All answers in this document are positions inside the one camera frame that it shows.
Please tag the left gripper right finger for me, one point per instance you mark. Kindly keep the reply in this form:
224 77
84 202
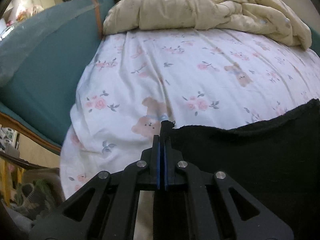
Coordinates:
200 205

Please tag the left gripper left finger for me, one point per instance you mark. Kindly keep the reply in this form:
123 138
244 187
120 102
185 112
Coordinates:
106 207

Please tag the black pants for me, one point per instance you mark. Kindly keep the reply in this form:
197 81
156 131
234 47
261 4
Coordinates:
277 161

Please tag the grey clothes pile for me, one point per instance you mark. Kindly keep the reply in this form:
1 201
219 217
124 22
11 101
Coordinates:
33 202

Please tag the floral white bed sheet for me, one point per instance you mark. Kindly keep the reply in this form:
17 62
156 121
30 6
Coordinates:
136 80

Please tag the cream crumpled duvet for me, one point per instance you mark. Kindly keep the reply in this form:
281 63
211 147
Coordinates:
272 18

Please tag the teal bed frame padding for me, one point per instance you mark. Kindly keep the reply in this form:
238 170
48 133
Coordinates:
42 60

